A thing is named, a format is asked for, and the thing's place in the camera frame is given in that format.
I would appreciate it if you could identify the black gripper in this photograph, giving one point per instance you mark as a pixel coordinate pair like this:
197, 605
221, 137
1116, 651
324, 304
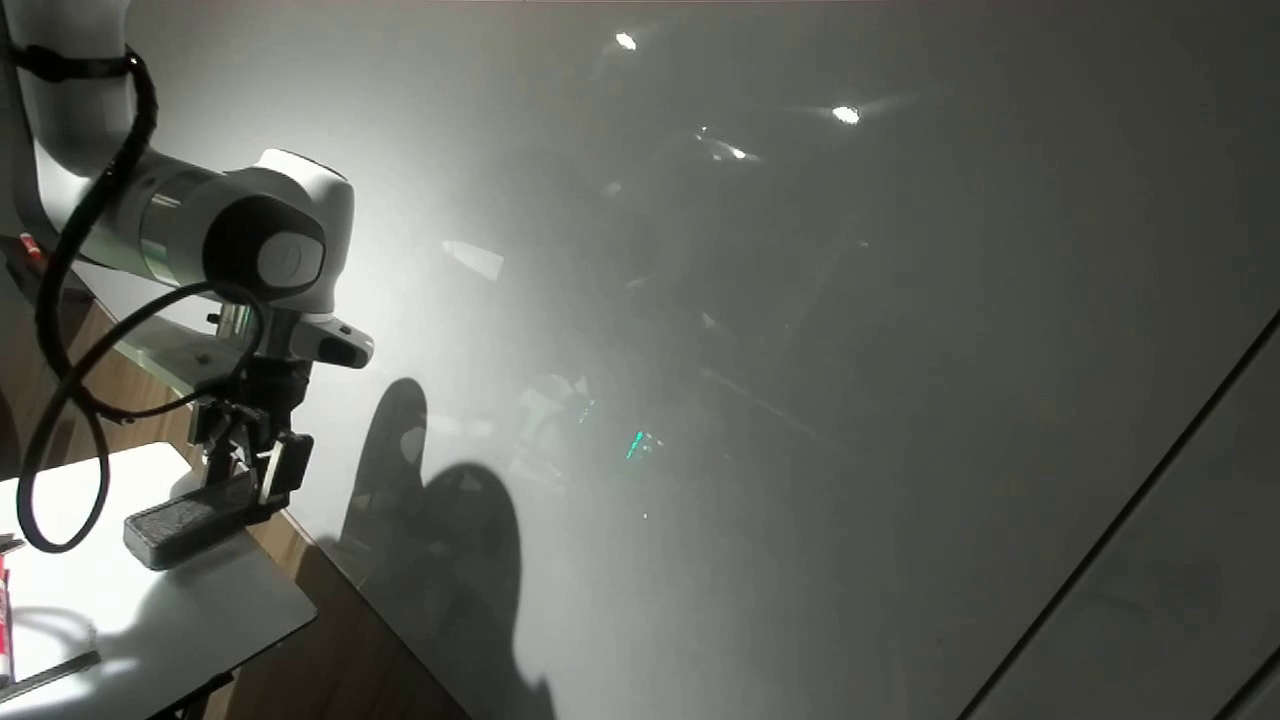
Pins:
262, 394

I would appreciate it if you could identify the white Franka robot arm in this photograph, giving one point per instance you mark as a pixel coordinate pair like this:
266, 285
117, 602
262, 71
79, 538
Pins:
174, 224

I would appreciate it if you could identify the pink object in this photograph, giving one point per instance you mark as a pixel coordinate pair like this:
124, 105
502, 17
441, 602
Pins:
4, 612

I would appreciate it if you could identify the black whiteboard duster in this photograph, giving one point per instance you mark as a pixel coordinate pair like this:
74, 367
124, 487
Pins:
201, 526

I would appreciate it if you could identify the large white board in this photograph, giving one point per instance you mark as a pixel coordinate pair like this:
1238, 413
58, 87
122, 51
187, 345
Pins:
802, 403

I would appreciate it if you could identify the small red object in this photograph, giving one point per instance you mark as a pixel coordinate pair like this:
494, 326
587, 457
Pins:
25, 244

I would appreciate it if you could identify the small white table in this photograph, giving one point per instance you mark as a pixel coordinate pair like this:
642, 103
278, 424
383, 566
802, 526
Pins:
135, 624

